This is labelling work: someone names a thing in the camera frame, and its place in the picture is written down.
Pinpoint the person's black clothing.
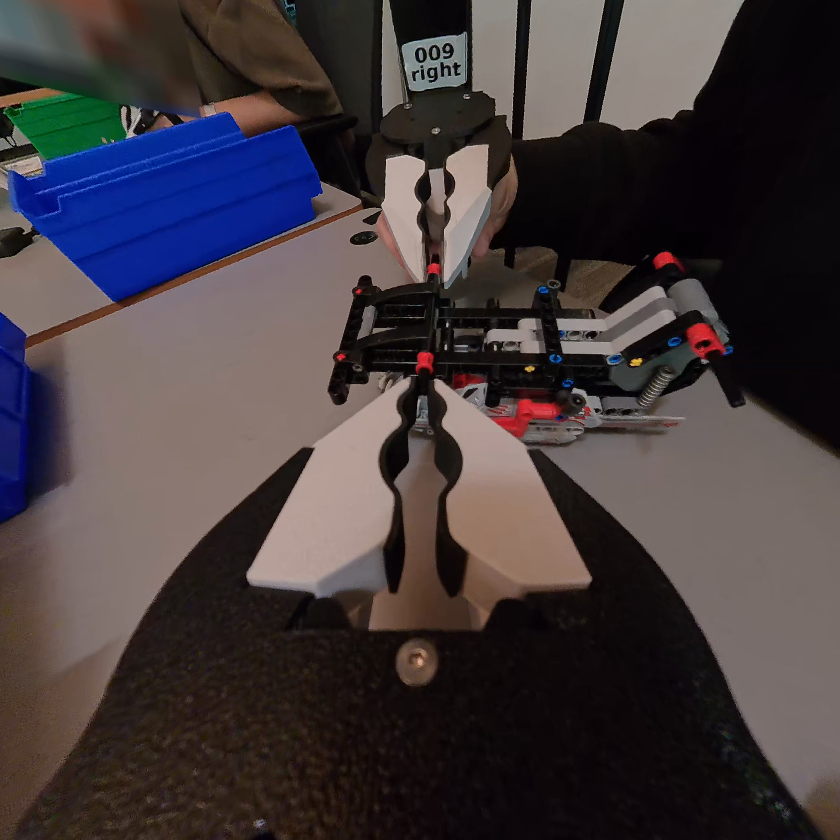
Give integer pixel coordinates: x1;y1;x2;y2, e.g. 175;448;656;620
682;0;840;455

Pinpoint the another person's forearm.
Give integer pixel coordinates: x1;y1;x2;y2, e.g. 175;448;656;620
200;88;316;137

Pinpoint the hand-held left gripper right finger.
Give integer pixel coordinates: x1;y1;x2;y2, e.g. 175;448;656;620
425;377;593;631

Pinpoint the person's right hand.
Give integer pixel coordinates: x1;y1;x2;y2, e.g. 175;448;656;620
375;157;520;265

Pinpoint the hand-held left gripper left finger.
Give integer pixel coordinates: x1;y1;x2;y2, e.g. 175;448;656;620
247;375;427;631

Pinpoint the black metal railing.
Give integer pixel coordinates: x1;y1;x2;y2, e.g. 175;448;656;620
508;0;627;142

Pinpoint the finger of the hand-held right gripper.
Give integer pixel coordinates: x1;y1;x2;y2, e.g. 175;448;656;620
381;155;433;284
440;143;494;290

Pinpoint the person's right forearm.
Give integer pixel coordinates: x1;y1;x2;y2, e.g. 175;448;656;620
508;108;746;266

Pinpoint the green storage bin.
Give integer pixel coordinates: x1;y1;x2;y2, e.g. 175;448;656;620
3;92;129;161

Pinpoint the grey desk with wooden edge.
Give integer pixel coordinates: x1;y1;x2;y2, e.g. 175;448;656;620
0;180;364;349

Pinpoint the large blue storage bin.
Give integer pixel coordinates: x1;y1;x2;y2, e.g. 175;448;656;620
8;112;324;303

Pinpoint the building brick toy vehicle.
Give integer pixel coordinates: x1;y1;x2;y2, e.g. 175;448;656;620
327;251;747;448

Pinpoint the zebra striped object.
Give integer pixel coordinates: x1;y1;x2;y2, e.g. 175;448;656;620
121;105;177;138

